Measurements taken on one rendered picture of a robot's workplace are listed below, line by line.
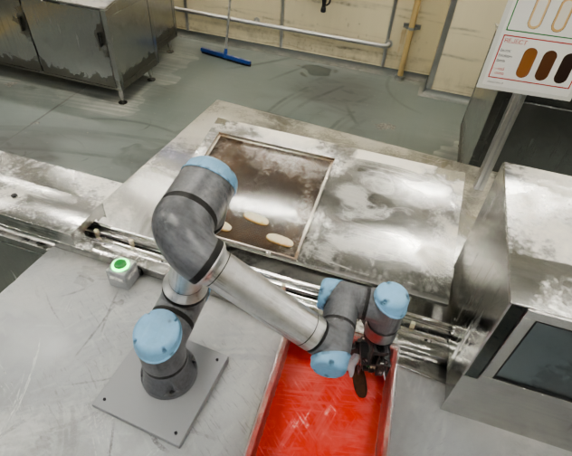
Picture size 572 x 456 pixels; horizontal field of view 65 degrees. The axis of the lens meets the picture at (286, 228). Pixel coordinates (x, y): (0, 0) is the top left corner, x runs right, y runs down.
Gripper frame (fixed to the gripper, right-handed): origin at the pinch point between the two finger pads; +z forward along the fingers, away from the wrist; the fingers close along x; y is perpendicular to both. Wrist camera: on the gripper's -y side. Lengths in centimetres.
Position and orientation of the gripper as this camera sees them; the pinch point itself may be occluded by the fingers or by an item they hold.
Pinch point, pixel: (364, 366)
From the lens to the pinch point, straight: 129.1
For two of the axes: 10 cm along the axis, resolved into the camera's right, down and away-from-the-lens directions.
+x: 10.0, 0.8, -0.1
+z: -0.5, 7.1, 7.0
